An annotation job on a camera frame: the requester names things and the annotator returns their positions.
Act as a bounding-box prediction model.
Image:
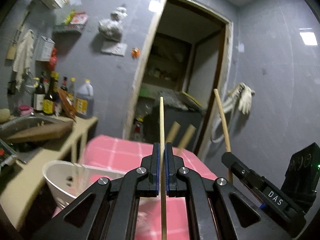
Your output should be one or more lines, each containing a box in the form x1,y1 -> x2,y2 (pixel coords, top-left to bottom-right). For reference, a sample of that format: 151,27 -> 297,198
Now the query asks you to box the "bamboo chopstick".
213,88 -> 234,183
176,125 -> 196,155

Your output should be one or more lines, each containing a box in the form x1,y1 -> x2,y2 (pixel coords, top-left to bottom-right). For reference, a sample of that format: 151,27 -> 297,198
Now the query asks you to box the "pale thin chopstick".
159,96 -> 167,240

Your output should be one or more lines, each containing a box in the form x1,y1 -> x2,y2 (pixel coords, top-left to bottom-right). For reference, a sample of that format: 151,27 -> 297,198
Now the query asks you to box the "steel kitchen sink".
1,113 -> 62,153

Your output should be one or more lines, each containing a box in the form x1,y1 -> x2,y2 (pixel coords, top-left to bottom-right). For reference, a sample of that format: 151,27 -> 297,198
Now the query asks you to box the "white perforated utensil basket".
42,160 -> 125,210

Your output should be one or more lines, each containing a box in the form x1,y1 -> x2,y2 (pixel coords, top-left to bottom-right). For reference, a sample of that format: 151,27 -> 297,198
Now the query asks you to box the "pink checked tablecloth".
52,134 -> 218,240

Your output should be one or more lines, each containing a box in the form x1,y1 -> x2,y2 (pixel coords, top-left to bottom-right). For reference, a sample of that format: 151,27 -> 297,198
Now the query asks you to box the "white work glove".
235,82 -> 255,115

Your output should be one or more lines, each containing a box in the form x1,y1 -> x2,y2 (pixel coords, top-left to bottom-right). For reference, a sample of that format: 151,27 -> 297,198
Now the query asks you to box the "pale chopstick in basket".
165,121 -> 180,143

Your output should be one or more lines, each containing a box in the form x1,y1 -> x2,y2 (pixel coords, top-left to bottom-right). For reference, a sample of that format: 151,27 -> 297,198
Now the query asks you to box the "wooden cutting board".
1,121 -> 74,144

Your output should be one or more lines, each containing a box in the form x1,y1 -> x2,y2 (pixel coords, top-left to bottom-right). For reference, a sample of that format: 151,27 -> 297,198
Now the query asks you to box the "black cabinet behind door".
143,106 -> 202,152

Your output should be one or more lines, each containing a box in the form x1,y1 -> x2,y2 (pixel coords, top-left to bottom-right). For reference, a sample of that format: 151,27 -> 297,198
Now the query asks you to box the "brown snack bag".
57,88 -> 76,121

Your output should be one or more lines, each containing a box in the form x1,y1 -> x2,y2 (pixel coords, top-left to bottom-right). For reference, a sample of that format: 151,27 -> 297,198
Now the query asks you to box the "large vinegar jug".
75,79 -> 94,119

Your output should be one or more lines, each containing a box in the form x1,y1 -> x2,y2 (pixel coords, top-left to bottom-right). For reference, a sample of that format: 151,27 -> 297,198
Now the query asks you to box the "dark soy sauce bottle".
43,74 -> 56,115

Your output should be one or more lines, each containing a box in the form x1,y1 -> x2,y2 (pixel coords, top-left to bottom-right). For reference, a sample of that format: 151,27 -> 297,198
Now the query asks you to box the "wine bottle white label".
33,75 -> 46,112

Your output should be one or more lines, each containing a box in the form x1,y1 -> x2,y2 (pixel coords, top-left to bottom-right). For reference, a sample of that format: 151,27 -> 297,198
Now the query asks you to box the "red plastic bag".
47,47 -> 57,72

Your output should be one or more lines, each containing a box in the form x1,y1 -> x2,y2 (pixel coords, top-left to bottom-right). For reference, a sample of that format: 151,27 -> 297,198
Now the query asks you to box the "hanging white towel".
12,29 -> 34,91

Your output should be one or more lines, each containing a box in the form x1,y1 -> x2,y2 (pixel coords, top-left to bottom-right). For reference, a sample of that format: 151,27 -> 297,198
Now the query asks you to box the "black camera box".
280,142 -> 319,213

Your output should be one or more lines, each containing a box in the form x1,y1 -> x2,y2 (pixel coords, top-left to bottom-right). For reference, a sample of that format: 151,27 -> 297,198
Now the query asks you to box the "orange wall hook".
131,47 -> 140,59

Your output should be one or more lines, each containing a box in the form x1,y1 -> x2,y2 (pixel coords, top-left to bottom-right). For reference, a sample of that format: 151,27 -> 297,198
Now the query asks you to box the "wall socket plate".
101,41 -> 127,56

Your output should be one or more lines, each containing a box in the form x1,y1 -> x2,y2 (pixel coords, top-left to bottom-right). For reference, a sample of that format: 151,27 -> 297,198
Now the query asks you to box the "wooden door frame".
122,0 -> 235,160

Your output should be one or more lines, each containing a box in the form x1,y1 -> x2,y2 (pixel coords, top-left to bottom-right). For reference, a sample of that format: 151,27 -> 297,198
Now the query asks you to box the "white plastic bag on wall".
98,6 -> 127,42

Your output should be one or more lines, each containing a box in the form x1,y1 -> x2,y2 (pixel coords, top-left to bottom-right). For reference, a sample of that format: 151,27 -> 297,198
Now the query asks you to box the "wire wall shelf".
53,10 -> 88,34

